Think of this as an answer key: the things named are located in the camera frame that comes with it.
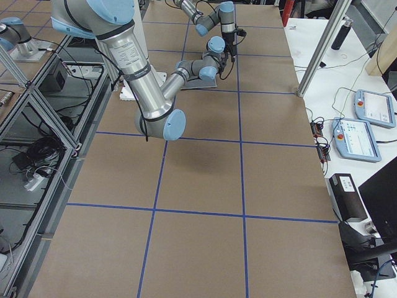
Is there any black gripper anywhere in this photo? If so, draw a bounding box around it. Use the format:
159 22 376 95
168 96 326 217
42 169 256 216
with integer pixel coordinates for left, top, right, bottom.
221 28 247 47
218 46 235 78

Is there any pink towel with grey edge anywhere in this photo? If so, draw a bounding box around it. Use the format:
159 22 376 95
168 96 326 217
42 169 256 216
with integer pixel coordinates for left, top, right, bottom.
181 76 217 90

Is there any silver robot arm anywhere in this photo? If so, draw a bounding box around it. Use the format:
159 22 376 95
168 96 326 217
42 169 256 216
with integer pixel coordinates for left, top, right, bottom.
173 0 247 47
51 1 237 141

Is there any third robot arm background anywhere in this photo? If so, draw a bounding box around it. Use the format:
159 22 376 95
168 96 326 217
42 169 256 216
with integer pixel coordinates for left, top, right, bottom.
1 17 53 63

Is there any black bottle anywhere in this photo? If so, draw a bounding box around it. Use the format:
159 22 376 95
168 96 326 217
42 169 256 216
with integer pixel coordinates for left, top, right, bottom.
331 19 354 50

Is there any small circuit board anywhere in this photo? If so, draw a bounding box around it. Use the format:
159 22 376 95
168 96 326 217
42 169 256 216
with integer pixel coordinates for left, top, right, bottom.
310 121 323 137

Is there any near teach pendant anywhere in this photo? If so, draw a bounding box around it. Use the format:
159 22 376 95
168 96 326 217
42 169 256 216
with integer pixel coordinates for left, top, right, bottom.
332 117 381 163

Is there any teach pendant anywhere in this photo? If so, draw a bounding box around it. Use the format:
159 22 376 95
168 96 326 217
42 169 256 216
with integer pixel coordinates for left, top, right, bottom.
332 117 381 163
354 89 396 129

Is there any far teach pendant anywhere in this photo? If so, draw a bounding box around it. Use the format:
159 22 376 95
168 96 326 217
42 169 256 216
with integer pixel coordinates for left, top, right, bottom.
354 89 396 129

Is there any black box with label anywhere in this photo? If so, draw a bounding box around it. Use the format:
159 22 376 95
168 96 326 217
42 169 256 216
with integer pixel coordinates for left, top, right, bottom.
329 173 368 222

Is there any black monitor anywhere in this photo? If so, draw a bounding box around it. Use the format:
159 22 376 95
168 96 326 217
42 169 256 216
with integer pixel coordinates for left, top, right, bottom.
359 158 396 242

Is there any white power strip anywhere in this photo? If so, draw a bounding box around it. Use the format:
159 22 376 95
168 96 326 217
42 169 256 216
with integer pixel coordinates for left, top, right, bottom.
24 173 44 191

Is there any black power adapter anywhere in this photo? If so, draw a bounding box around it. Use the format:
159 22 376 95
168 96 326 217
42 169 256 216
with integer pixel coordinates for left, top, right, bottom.
12 152 32 170

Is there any aluminium frame post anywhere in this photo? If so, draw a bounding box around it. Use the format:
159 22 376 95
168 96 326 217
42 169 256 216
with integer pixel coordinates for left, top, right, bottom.
296 0 352 97

